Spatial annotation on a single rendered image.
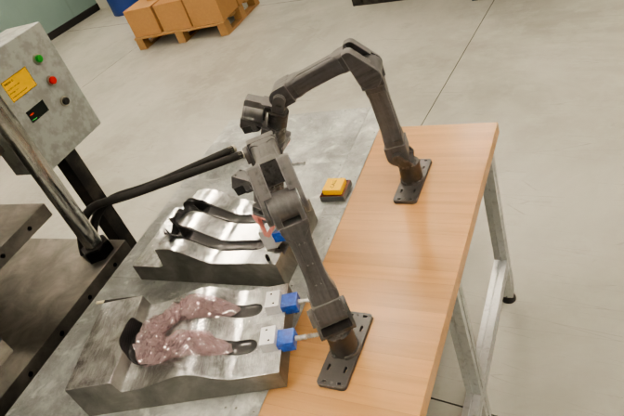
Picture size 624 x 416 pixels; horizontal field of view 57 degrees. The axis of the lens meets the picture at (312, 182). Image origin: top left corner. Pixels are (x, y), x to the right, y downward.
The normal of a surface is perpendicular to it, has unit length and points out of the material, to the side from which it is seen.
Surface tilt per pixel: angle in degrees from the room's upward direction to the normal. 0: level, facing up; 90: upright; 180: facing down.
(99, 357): 0
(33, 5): 90
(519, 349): 0
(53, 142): 90
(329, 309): 75
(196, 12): 90
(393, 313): 0
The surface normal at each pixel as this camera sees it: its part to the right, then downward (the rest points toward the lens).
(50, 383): -0.30, -0.77
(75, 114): 0.90, -0.04
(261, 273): -0.33, 0.63
